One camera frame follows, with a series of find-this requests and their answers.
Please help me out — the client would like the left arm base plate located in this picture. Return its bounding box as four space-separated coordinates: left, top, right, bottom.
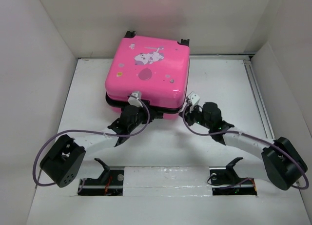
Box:
77 158 125 196

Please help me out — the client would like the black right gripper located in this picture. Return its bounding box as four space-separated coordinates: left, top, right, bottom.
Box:
178 102 212 130

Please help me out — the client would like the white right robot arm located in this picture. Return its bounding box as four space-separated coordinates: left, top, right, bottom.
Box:
179 102 310 190

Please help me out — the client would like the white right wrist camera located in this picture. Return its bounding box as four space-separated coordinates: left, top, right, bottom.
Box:
186 92 200 106

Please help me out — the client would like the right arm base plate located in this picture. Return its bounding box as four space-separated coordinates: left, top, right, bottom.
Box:
207 157 257 196

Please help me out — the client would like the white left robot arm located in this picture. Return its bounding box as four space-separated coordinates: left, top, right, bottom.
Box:
32 104 155 188

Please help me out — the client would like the pink suitcase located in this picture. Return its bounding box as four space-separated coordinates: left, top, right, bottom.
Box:
104 31 190 120

